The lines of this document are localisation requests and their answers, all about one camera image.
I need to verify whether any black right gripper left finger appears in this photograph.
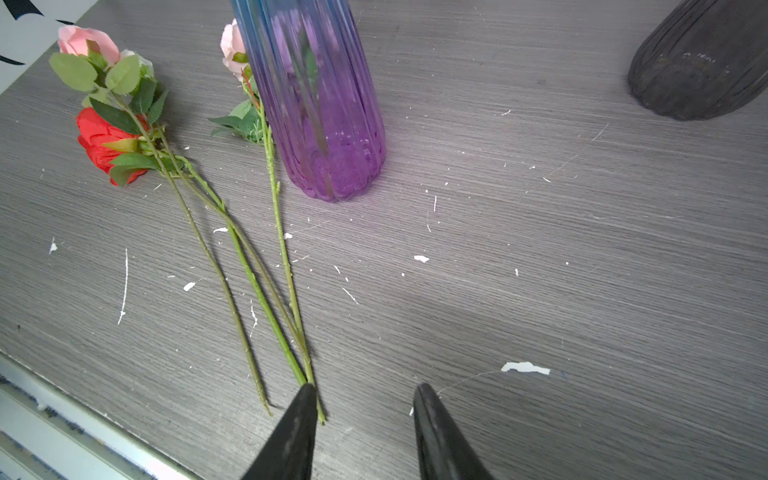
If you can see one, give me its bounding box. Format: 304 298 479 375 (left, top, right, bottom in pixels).
241 383 318 480

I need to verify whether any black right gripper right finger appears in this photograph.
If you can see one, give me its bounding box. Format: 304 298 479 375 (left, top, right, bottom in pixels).
413 383 494 480

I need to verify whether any purple blue glass vase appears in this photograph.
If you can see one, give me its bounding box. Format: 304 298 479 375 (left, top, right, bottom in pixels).
232 1 386 202

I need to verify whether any smoky pink glass vase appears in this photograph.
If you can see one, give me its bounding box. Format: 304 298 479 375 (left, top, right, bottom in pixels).
627 0 767 121

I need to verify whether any small pink carnation stem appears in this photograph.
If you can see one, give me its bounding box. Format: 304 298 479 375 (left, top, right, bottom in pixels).
208 17 328 426

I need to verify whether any aluminium front rail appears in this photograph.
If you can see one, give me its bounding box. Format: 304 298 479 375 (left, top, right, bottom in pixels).
1 354 199 479

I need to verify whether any red rose on table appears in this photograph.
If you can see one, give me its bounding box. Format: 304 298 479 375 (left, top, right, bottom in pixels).
76 100 314 385

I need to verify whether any pink rose on table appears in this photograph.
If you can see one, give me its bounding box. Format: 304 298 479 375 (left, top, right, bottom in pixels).
47 23 274 416

